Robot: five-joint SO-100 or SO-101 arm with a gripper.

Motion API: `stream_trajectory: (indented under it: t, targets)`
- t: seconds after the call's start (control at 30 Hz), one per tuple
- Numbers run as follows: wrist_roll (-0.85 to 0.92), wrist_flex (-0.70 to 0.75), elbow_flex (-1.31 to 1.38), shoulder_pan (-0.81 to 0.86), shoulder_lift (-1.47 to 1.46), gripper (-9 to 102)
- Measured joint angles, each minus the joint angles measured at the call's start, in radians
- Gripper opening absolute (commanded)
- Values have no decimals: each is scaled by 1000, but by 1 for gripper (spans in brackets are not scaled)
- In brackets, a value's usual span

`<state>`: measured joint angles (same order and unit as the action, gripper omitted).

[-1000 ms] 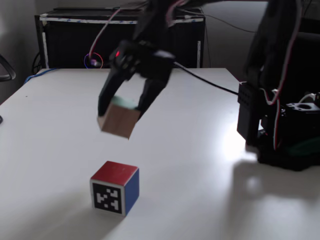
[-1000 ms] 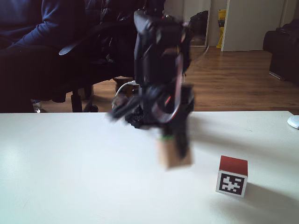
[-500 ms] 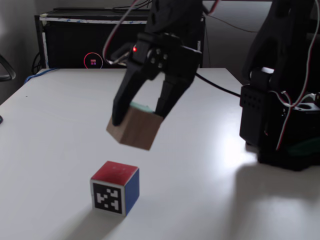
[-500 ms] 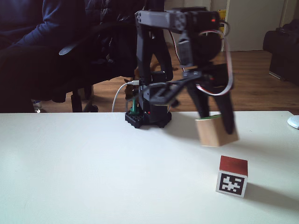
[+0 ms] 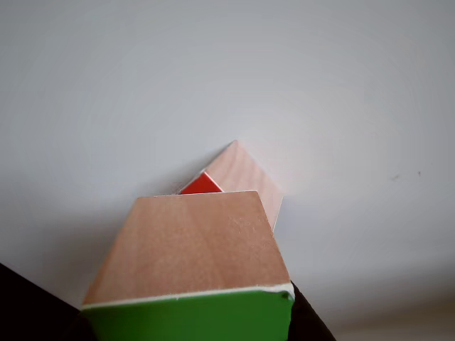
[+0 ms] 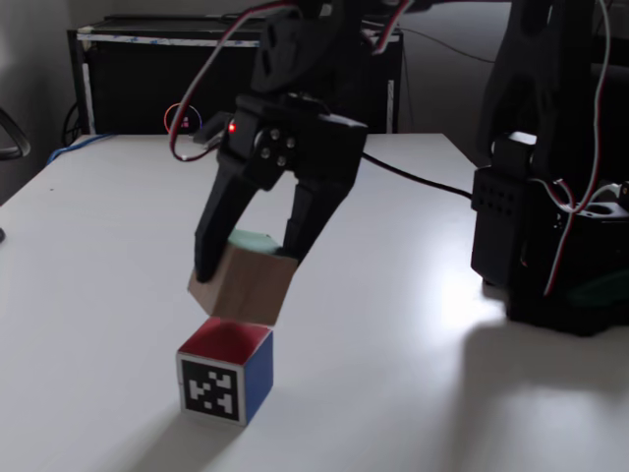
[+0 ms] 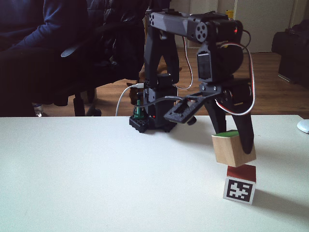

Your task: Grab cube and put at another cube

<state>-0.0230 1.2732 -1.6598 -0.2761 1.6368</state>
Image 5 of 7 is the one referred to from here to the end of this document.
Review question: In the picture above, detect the green-faced wooden cube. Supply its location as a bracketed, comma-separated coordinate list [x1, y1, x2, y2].
[80, 190, 296, 341]

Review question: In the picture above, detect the red-faced wooden cube with marker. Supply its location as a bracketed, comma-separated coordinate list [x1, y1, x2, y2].
[179, 139, 284, 232]

